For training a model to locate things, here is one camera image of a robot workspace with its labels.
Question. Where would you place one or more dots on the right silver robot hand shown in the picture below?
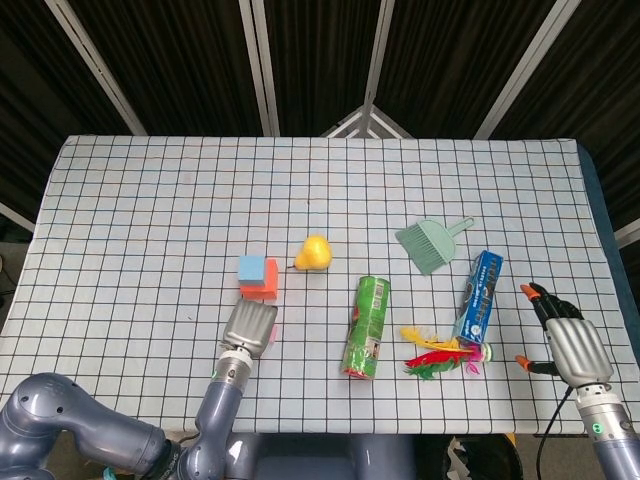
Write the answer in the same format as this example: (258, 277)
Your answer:
(580, 350)

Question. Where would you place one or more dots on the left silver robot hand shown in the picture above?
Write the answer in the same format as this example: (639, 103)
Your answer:
(250, 327)

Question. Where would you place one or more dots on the small pink cube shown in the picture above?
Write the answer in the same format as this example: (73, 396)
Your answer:
(273, 334)

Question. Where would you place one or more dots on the blue foam cube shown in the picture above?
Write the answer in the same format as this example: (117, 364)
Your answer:
(251, 270)

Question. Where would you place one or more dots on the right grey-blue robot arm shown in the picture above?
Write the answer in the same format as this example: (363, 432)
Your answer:
(607, 440)

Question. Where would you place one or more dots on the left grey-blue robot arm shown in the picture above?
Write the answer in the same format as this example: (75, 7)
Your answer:
(220, 410)

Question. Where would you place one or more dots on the large orange foam block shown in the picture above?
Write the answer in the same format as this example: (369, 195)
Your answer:
(272, 280)

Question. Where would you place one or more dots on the yellow pear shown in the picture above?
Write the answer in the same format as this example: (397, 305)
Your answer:
(314, 254)

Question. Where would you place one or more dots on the blue cardboard box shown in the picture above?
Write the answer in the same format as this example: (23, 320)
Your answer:
(479, 300)

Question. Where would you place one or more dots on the green chip can red lid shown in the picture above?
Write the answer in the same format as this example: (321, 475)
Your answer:
(367, 325)

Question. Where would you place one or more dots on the colourful feather shuttlecock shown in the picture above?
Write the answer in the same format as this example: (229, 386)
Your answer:
(437, 357)

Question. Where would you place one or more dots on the grey-blue robot torso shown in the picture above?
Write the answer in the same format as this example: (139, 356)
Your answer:
(310, 460)

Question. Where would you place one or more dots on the blue table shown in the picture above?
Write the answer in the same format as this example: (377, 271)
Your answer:
(597, 200)

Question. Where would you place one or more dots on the white black-grid tablecloth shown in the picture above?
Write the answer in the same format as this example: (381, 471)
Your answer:
(150, 200)

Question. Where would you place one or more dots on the mint green hand brush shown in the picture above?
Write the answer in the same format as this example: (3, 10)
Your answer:
(430, 245)

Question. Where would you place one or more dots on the black pleated curtain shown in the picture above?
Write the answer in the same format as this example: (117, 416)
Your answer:
(190, 60)

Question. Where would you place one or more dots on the white partition post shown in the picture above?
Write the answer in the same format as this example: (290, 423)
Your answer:
(17, 216)
(629, 233)
(260, 65)
(522, 65)
(379, 50)
(95, 65)

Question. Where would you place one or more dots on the white partition foot frame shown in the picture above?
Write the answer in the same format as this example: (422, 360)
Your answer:
(345, 121)

